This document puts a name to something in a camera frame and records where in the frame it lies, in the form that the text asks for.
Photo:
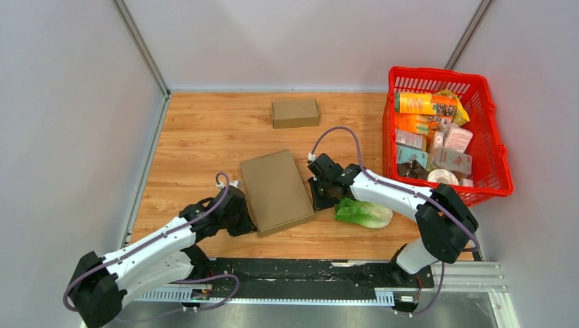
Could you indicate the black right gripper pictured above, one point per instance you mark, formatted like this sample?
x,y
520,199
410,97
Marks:
x,y
319,204

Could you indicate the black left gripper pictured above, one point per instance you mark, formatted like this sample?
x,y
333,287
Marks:
x,y
247,227

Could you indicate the brown cardboard sheet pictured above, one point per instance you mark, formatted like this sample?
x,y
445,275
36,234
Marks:
x,y
276,193

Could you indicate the brown cardboard box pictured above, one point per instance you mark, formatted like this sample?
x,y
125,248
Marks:
x,y
295,113

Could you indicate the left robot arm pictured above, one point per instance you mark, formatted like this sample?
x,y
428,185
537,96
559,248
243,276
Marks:
x,y
101,286

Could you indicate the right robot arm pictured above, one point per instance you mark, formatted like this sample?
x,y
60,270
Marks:
x,y
445,223

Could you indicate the teal box package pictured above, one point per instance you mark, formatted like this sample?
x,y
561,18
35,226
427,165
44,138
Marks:
x,y
406,154

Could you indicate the green lettuce head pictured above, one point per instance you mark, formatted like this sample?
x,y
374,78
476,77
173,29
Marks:
x,y
362,213

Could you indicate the brown chocolate package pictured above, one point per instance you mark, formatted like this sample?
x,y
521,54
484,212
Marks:
x,y
412,169

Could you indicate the orange sponge pack lower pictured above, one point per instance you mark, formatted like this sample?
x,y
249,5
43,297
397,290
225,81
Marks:
x,y
413,123

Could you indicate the white tape roll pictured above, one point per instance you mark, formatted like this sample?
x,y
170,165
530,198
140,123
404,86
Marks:
x,y
442,176

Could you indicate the pink white package lower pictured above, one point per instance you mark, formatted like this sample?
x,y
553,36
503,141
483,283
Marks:
x,y
451,160

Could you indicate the red plastic basket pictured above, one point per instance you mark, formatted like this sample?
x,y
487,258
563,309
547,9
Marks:
x,y
440,126

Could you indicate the pink snack package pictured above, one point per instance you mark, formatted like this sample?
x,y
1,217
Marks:
x,y
458,139

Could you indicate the yellow snack bag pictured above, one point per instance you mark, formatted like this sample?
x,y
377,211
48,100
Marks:
x,y
460,115

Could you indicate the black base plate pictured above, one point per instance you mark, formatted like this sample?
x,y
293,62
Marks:
x,y
265,278

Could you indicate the aluminium frame post right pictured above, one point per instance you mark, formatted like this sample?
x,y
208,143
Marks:
x,y
474,23

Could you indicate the aluminium frame post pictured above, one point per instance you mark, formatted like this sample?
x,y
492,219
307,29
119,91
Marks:
x,y
474,23
136,36

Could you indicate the aluminium frame post left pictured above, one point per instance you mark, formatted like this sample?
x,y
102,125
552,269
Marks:
x,y
136,36

